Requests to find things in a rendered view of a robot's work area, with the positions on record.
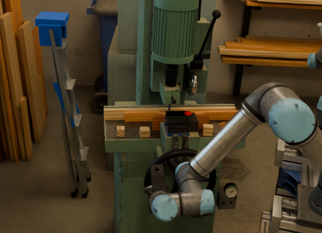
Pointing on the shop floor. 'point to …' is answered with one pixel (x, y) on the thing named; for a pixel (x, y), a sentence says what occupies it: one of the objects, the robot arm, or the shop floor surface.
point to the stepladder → (65, 95)
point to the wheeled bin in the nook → (102, 3)
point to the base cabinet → (137, 191)
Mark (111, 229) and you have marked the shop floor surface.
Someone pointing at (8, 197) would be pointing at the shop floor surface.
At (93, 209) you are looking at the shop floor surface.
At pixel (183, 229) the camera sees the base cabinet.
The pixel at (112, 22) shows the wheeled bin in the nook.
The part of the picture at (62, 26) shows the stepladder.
